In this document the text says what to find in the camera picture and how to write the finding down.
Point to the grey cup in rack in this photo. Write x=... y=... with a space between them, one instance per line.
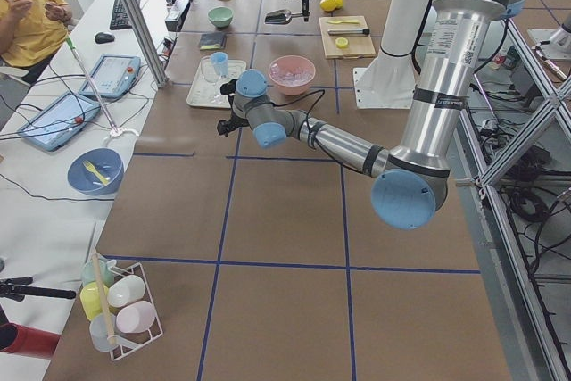
x=99 y=335

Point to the clear wine glass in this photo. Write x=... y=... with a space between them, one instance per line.
x=212 y=80

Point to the white cup in rack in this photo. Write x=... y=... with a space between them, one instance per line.
x=126 y=291

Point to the teach pendant near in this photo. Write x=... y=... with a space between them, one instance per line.
x=60 y=121

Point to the white wire cup rack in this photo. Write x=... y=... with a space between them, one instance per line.
x=125 y=344

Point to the green cup in rack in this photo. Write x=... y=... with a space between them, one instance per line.
x=105 y=268

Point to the metal ice scoop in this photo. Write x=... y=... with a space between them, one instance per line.
x=282 y=17

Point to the yellow plastic fork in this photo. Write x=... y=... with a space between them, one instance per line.
x=90 y=167

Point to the clear ice cubes pile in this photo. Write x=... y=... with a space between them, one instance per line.
x=290 y=77

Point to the person in yellow shirt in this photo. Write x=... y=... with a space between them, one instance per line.
x=32 y=32

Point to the half lemon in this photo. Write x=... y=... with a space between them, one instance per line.
x=342 y=42

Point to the wooden cutting board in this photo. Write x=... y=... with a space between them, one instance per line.
x=360 y=46

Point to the teach pendant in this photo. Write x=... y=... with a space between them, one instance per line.
x=60 y=121
x=115 y=74

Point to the teach pendant far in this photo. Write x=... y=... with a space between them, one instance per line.
x=115 y=74

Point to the cream bear tray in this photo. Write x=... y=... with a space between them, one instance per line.
x=204 y=91

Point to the yellow lemon front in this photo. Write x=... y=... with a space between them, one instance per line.
x=328 y=5

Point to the red cylinder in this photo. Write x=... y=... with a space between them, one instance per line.
x=28 y=341

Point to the pink cup in rack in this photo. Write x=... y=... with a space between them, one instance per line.
x=136 y=317

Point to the green bowl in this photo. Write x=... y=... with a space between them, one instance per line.
x=220 y=17

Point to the aluminium frame post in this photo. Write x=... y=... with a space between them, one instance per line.
x=145 y=41

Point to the black keyboard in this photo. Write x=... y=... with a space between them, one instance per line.
x=119 y=19

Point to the steel muddler black tip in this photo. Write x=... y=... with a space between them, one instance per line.
x=348 y=32

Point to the yellow plastic knife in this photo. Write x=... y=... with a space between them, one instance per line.
x=338 y=22

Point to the light blue cup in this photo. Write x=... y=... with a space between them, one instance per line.
x=219 y=62

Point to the pink bowl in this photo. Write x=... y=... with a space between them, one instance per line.
x=291 y=61

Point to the blue bowl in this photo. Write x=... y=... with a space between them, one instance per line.
x=107 y=162

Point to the black computer mouse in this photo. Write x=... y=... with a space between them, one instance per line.
x=104 y=38

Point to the yellow cup in rack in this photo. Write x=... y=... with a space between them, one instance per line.
x=90 y=300

